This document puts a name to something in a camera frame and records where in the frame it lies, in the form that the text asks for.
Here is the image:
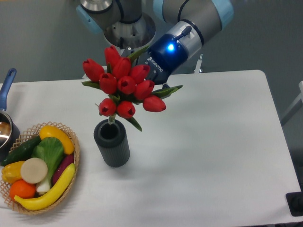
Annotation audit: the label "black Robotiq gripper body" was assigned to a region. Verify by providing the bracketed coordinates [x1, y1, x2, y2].
[137, 34, 188, 85]

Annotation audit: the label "red tulip bouquet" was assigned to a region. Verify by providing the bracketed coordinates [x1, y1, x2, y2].
[82, 45, 182, 131]

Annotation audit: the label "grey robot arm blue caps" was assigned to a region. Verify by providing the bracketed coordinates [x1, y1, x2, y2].
[76, 0, 234, 85]

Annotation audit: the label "dark grey ribbed vase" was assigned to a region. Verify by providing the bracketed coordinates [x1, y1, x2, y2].
[93, 120, 130, 167]

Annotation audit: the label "yellow squash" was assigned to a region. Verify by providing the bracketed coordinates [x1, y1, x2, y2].
[39, 125, 74, 155]

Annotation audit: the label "purple sweet potato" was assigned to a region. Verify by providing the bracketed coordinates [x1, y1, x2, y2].
[52, 154, 74, 185]

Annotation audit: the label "green bok choy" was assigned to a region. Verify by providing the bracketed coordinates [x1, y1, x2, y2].
[31, 137, 64, 195]

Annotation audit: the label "woven wicker basket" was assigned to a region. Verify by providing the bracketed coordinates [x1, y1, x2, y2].
[0, 122, 80, 215]

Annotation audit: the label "dark green cucumber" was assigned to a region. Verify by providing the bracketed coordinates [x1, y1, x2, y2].
[0, 136, 41, 166]

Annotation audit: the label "beige round disc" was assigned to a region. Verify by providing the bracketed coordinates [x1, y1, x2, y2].
[20, 157, 48, 184]

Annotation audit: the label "yellow banana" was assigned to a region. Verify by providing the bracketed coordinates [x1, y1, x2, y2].
[14, 163, 76, 211]

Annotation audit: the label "yellow bell pepper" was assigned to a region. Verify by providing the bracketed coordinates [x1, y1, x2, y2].
[1, 161, 25, 184]

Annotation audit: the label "black device at table edge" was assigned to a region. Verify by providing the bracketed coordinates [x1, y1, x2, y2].
[285, 192, 303, 217]

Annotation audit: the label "orange fruit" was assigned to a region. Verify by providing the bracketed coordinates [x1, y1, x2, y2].
[9, 180, 36, 201]

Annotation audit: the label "white frame at right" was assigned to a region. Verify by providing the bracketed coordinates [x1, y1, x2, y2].
[280, 81, 303, 127]

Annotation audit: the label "blue handled saucepan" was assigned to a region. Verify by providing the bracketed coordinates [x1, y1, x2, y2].
[0, 68, 20, 162]

